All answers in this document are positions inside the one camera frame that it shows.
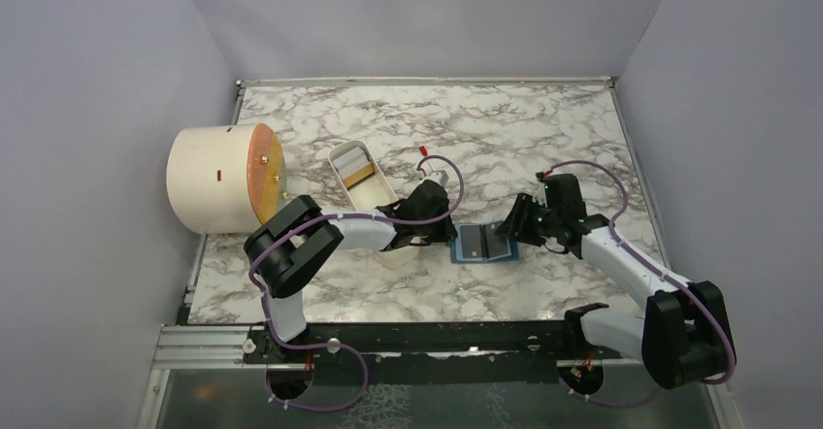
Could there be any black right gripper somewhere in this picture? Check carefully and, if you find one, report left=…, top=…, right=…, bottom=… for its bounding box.
left=496, top=192, right=561, bottom=247

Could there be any black credit card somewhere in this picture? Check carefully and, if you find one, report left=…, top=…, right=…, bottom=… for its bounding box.
left=455, top=224, right=484, bottom=262
left=481, top=221, right=511, bottom=261

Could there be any blue leather card holder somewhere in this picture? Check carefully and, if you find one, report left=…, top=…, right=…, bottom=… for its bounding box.
left=449, top=220, right=519, bottom=264

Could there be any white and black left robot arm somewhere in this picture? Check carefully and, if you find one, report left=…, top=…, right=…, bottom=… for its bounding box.
left=244, top=180, right=457, bottom=362

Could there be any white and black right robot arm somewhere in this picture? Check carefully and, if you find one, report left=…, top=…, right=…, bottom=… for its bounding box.
left=496, top=171, right=737, bottom=389

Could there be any stack of cards in tray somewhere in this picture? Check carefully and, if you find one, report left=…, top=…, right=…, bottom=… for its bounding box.
left=332, top=148, right=375, bottom=189

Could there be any white oblong plastic tray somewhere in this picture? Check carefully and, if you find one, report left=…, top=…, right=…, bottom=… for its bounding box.
left=327, top=139, right=422, bottom=270

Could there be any cream cylinder with orange disc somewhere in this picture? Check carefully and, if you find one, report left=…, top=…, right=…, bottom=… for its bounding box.
left=166, top=123, right=286, bottom=234

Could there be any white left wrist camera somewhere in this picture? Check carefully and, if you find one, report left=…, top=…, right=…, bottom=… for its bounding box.
left=425, top=170, right=449, bottom=188

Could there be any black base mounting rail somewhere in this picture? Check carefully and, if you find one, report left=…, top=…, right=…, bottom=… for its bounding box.
left=242, top=320, right=616, bottom=388

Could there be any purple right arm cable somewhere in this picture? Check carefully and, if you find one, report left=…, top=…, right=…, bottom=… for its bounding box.
left=537, top=159, right=739, bottom=410

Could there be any aluminium frame rail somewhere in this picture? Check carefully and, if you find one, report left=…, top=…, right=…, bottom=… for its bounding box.
left=136, top=325, right=262, bottom=428

